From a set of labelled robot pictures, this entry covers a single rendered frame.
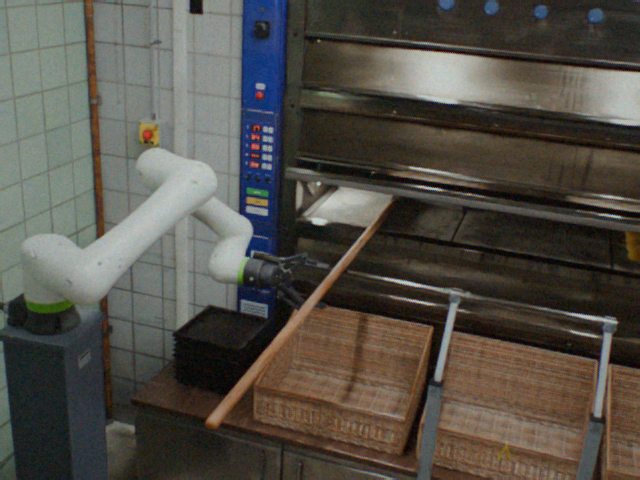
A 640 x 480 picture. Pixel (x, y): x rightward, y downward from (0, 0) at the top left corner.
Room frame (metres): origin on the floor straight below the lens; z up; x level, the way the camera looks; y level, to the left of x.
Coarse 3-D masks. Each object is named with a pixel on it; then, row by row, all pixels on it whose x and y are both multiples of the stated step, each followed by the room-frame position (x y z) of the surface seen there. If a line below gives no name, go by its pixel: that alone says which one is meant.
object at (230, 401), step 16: (384, 208) 2.96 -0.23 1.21; (352, 256) 2.46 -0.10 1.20; (336, 272) 2.30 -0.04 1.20; (320, 288) 2.17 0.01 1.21; (304, 304) 2.06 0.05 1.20; (288, 336) 1.88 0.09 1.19; (272, 352) 1.77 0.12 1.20; (256, 368) 1.69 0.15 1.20; (240, 384) 1.61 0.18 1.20; (224, 400) 1.54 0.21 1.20; (224, 416) 1.49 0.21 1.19
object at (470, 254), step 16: (304, 224) 2.83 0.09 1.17; (320, 224) 2.81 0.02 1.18; (336, 224) 2.82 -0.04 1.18; (368, 240) 2.75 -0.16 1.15; (384, 240) 2.73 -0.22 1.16; (400, 240) 2.71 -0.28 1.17; (416, 240) 2.70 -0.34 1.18; (432, 240) 2.71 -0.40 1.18; (464, 256) 2.64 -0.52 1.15; (480, 256) 2.63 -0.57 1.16; (496, 256) 2.61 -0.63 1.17; (512, 256) 2.60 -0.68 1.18; (528, 256) 2.61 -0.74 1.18; (544, 272) 2.56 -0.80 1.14; (560, 272) 2.54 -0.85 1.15; (576, 272) 2.53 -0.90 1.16; (592, 272) 2.51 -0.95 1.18; (608, 272) 2.51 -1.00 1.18; (624, 272) 2.52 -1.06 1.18
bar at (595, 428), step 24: (288, 264) 2.45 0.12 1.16; (408, 288) 2.32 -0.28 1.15; (432, 288) 2.30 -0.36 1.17; (456, 288) 2.31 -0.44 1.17; (528, 312) 2.21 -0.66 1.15; (552, 312) 2.19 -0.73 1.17; (576, 312) 2.18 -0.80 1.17; (600, 360) 2.08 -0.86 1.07; (432, 384) 2.06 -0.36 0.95; (600, 384) 2.01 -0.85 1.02; (432, 408) 2.06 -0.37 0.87; (600, 408) 1.96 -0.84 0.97; (432, 432) 2.06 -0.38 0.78; (600, 432) 1.92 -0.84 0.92; (432, 456) 2.06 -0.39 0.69
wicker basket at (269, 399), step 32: (320, 320) 2.74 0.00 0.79; (352, 320) 2.72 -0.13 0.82; (384, 320) 2.69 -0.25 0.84; (288, 352) 2.67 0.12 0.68; (320, 352) 2.71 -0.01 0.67; (352, 352) 2.68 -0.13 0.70; (384, 352) 2.65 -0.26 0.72; (416, 352) 2.62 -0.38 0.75; (256, 384) 2.34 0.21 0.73; (288, 384) 2.58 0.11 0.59; (320, 384) 2.60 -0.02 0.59; (352, 384) 2.61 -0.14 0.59; (384, 384) 2.61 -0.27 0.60; (416, 384) 2.36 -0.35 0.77; (256, 416) 2.34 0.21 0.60; (288, 416) 2.31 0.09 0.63; (320, 416) 2.28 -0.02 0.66; (352, 416) 2.24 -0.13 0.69; (384, 416) 2.21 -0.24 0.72; (384, 448) 2.21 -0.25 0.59
